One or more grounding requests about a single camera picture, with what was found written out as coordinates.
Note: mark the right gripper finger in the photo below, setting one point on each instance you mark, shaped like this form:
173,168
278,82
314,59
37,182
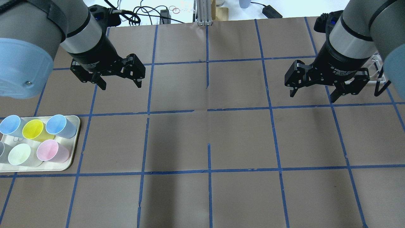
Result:
299,75
360,79

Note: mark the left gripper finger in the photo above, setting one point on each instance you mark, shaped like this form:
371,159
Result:
97,79
133,69

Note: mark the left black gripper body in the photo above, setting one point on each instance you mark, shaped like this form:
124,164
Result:
96,58

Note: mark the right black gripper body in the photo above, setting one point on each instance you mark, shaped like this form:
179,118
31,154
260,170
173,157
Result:
336,65

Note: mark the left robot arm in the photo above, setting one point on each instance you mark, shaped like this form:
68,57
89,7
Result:
32,32

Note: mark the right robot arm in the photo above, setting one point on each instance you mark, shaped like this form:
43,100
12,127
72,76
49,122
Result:
353,36

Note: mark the blue cup right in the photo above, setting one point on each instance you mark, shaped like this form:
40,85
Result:
59,125

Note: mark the yellow cup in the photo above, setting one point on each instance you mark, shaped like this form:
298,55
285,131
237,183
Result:
36,130

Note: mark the pink cup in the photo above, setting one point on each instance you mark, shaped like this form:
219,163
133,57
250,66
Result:
52,151

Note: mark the blue cup on desk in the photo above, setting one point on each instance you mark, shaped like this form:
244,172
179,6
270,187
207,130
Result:
244,4

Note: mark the blue cup far left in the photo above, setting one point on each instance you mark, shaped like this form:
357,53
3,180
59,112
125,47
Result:
13,126

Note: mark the pale green cup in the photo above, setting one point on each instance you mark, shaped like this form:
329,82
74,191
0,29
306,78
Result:
24,155

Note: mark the black power adapter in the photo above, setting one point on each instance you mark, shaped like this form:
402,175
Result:
270,12

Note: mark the cream plastic tray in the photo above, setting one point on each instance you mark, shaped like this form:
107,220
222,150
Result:
46,165

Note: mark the wooden mug tree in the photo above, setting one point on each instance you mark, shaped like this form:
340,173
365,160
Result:
218,12

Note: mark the white wire cup rack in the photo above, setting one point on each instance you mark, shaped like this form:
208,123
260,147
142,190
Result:
376,72

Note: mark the aluminium frame post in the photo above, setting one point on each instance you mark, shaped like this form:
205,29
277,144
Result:
204,12

